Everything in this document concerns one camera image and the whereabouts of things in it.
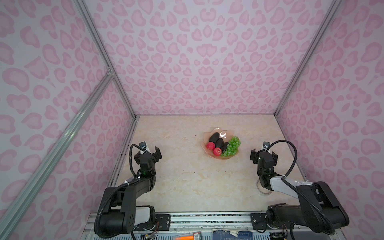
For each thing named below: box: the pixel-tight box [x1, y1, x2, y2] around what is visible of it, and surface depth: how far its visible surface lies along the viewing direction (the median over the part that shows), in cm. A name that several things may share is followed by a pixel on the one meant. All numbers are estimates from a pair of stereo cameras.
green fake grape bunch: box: [221, 136, 241, 157], surface depth 93 cm
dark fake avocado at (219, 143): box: [215, 138, 224, 149], surface depth 100 cm
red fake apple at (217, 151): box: [213, 147, 222, 156], surface depth 95 cm
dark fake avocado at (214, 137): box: [209, 132, 220, 143], surface depth 103 cm
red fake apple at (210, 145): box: [206, 141, 216, 151], surface depth 98 cm
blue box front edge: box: [213, 230, 253, 240], surface depth 69 cm
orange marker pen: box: [172, 231, 202, 240], surface depth 70 cm
